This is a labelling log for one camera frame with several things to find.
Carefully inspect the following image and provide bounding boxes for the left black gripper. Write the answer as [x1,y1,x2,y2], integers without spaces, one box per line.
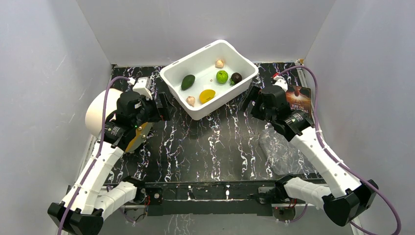
[132,93,177,129]

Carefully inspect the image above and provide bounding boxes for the dark purple mangosteen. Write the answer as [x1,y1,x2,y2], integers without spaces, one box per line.
[230,72,243,86]

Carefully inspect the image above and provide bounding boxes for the garlic bulb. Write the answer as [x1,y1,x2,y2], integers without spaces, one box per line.
[186,96,196,107]
[215,59,224,69]

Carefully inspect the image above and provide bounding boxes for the green avocado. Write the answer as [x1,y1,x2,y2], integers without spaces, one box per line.
[181,74,195,91]

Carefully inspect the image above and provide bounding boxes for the white plastic bin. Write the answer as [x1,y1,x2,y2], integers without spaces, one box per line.
[160,40,258,120]

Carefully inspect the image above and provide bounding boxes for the clear orange-zip bag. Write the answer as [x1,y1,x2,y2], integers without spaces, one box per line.
[259,128,316,175]

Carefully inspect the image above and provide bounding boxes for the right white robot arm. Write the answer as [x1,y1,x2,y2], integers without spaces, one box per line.
[239,86,378,227]

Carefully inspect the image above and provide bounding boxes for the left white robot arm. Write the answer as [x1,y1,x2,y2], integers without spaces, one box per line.
[47,89,174,235]

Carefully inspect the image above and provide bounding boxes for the green wrinkled fruit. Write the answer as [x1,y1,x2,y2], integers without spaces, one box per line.
[216,70,229,84]

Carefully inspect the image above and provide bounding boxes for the dark cover book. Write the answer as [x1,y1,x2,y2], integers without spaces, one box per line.
[286,85,313,118]

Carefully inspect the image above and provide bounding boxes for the cream orange cylinder appliance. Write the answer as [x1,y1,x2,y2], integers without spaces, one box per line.
[85,88,154,153]

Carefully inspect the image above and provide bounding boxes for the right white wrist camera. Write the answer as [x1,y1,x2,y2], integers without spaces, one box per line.
[273,73,288,92]

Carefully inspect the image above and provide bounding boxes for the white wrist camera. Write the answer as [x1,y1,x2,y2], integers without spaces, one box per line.
[133,77,153,100]
[273,73,288,92]

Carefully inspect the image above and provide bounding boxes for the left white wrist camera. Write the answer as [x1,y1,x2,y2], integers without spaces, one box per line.
[133,77,153,100]

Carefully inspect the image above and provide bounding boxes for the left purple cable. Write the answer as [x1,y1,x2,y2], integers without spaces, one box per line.
[56,76,131,235]

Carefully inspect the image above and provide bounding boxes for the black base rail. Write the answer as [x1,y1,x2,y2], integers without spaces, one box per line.
[126,176,305,217]

